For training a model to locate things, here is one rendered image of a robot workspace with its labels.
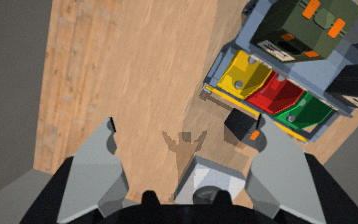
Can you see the yellow open bin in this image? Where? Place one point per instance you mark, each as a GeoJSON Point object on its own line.
{"type": "Point", "coordinates": [252, 75]}

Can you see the olive green case with orange latches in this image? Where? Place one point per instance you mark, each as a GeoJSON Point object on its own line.
{"type": "Point", "coordinates": [304, 30]}

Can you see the green open bin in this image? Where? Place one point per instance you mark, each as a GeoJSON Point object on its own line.
{"type": "Point", "coordinates": [312, 112]}

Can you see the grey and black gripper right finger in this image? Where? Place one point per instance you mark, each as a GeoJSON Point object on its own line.
{"type": "Point", "coordinates": [291, 186]}

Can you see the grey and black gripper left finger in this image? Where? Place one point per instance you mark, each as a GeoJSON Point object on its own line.
{"type": "Point", "coordinates": [87, 187]}

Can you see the red bin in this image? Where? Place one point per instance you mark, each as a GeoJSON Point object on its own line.
{"type": "Point", "coordinates": [277, 96]}

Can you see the yellow bar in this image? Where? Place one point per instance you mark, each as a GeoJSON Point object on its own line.
{"type": "Point", "coordinates": [251, 110]}

